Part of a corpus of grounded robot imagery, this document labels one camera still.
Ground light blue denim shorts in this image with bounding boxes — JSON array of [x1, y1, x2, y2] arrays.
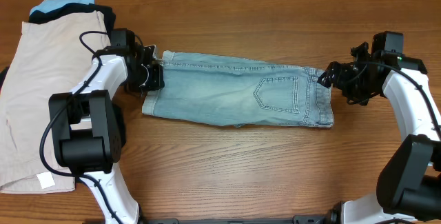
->
[[142, 51, 334, 128]]

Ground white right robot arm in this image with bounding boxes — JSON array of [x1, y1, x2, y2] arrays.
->
[[318, 31, 440, 223]]

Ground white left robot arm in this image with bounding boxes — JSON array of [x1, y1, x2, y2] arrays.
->
[[40, 29, 165, 223]]

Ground black garment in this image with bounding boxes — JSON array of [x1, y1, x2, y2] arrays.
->
[[0, 2, 127, 149]]

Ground beige shorts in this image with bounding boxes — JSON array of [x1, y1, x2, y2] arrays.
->
[[1, 11, 110, 194]]

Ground light blue shirt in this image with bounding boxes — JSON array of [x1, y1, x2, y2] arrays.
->
[[30, 0, 95, 14]]

